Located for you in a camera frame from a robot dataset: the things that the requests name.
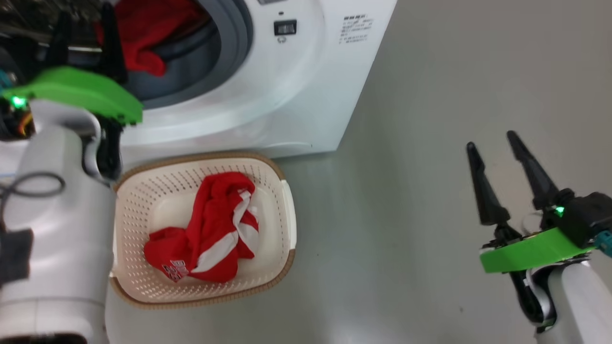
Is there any grey rubber door gasket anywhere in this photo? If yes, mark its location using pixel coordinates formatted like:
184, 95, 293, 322
125, 0, 254, 110

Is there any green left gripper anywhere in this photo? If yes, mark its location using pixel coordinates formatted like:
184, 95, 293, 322
2, 4, 143, 126

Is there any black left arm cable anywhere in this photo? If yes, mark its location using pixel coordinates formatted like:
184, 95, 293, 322
0, 172, 66, 199

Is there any red white striped garment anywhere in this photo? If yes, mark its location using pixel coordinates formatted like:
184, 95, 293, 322
143, 172, 260, 283

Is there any cream perforated laundry basket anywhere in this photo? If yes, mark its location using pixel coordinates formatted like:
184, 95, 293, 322
109, 151, 297, 310

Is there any white washing machine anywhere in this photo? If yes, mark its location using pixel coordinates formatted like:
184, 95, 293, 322
0, 0, 397, 180

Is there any printed text label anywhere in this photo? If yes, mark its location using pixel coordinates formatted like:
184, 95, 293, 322
339, 14, 374, 45

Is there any plain red garment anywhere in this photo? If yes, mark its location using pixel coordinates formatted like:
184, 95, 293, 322
95, 0, 211, 77

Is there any dark grey round washer door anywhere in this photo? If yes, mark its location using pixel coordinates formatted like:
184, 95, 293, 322
0, 0, 103, 67

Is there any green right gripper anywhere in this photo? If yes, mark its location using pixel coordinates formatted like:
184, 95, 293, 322
466, 130, 597, 274

